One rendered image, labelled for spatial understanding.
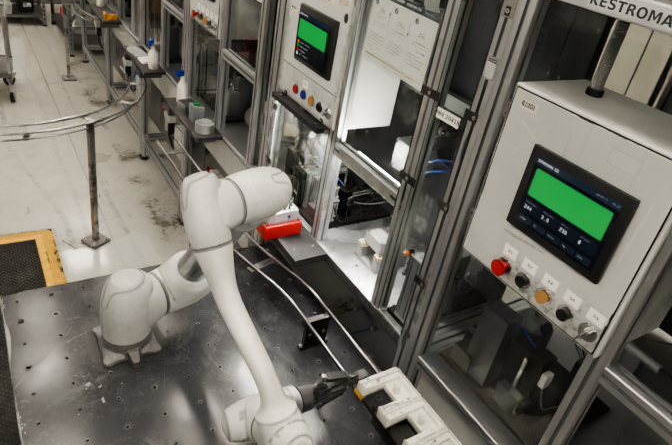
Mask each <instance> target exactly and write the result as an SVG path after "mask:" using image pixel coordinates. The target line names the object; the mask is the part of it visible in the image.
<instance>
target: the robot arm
mask: <svg viewBox="0 0 672 445"><path fill-rule="evenodd" d="M291 197H292V184H291V181H290V179H289V177H288V176H287V175H286V174H285V173H284V172H282V171H281V170H279V169H276V168H272V167H256V168H251V169H247V170H243V171H239V172H236V173H234V174H231V175H229V176H227V177H225V178H222V179H218V177H217V176H216V175H215V174H213V173H211V172H206V171H201V172H198V173H195V174H192V175H190V176H188V177H186V178H185V179H184V180H183V183H182V185H181V195H180V203H181V213H182V219H183V223H184V227H185V231H186V235H187V237H188V240H189V242H190V244H191V246H190V247H189V248H188V250H184V251H180V252H178V253H176V254H175V255H174V256H173V257H171V258H170V259H169V260H168V261H166V262H165V263H163V264H162V265H161V266H160V267H158V268H156V269H154V270H152V271H150V272H148V273H146V272H144V271H142V270H139V269H136V268H127V269H122V270H119V271H117V272H115V273H113V274H112V275H111V276H110V277H109V278H108V279H107V281H106V283H105V285H104V287H103V289H102V292H101V297H100V305H99V317H100V326H97V327H95V328H94V329H93V334H94V336H95V337H96V338H97V340H98V344H99V347H100V350H101V353H102V356H103V366H104V367H105V368H110V367H112V366H114V365H116V364H118V363H122V362H125V361H129V362H130V363H131V365H132V366H133V368H137V367H139V366H140V365H141V361H140V357H143V356H146V355H152V354H159V353H160V352H161V346H160V345H159V344H158V342H157V341H156V339H155V336H154V334H153V332H152V329H151V326H153V325H154V324H155V323H156V322H157V321H158V320H159V319H161V318H162V317H163V316H164V315H166V314H169V313H172V312H175V311H177V310H180V309H182V308H184V307H186V306H188V305H190V304H192V303H194V302H196V301H198V300H200V299H202V298H203V297H205V296H206V295H207V294H208V293H209V292H210V291H211V292H212V294H213V297H214V299H215V301H216V304H217V306H218V309H219V311H220V313H221V315H222V317H223V319H224V321H225V323H226V325H227V327H228V329H229V331H230V333H231V335H232V337H233V339H234V341H235V343H236V345H237V347H238V349H239V351H240V353H241V355H242V357H243V359H244V361H245V362H246V364H247V366H248V368H249V370H250V372H251V375H252V377H253V379H254V381H255V384H256V387H257V390H258V393H256V394H253V395H250V396H248V397H245V398H243V399H241V400H239V401H237V402H235V403H233V404H232V405H230V406H229V407H227V408H226V409H225V410H224V411H223V413H222V417H221V426H222V430H223V432H224V434H225V436H226V438H227V440H228V441H229V442H237V443H243V442H247V441H250V442H252V443H257V445H313V444H314V443H313V436H312V433H311V430H310V428H309V427H308V426H307V424H306V421H305V419H304V418H303V416H302V413H305V412H307V411H310V410H312V409H313V408H314V406H315V407H316V408H317V410H319V409H320V408H321V407H323V406H324V405H325V404H327V403H329V402H331V401H332V400H334V399H336V398H338V397H339V396H341V395H343V394H345V393H346V389H348V388H349V386H352V385H354V384H357V383H358V381H360V380H362V379H365V378H368V377H369V376H370V375H369V374H368V372H367V371H366V370H365V369H361V370H358V371H356V372H353V373H350V374H348V373H347V372H346V370H342V371H336V372H330V373H320V374H319V376H320V378H319V379H318V381H314V382H313V383H311V384H307V383H301V384H298V385H295V386H293V385H287V386H285V387H282V386H281V383H280V380H279V378H278V376H277V373H276V371H275V369H274V367H273V365H272V362H271V360H270V358H269V356H268V354H267V352H266V350H265V348H264V346H263V344H262V341H261V339H260V337H259V335H258V333H257V331H256V329H255V327H254V325H253V323H252V321H251V318H250V316H249V314H248V312H247V310H246V308H245V306H244V303H243V301H242V299H241V296H240V293H239V290H238V287H237V283H236V278H235V270H234V258H233V245H234V244H235V243H236V242H237V241H238V240H239V239H240V238H241V236H242V235H243V234H244V233H245V232H247V231H251V230H254V229H256V228H257V227H259V226H260V225H261V224H263V223H264V222H266V221H267V220H269V219H270V218H272V217H273V216H275V215H276V213H278V212H280V211H282V210H283V209H284V208H285V207H286V205H287V204H288V203H289V201H290V200H291ZM340 391H341V392H340ZM321 401H322V402H321Z"/></svg>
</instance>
